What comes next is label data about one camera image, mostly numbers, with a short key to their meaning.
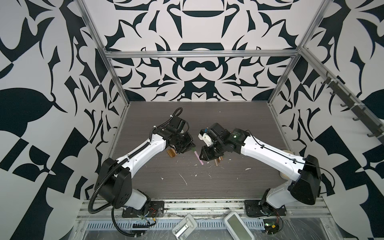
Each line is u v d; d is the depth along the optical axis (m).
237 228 0.66
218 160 0.91
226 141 0.57
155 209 0.74
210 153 0.66
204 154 0.65
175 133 0.64
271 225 0.71
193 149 0.77
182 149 0.73
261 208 0.67
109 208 0.45
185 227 0.68
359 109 0.58
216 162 0.89
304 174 0.42
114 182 0.42
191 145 0.73
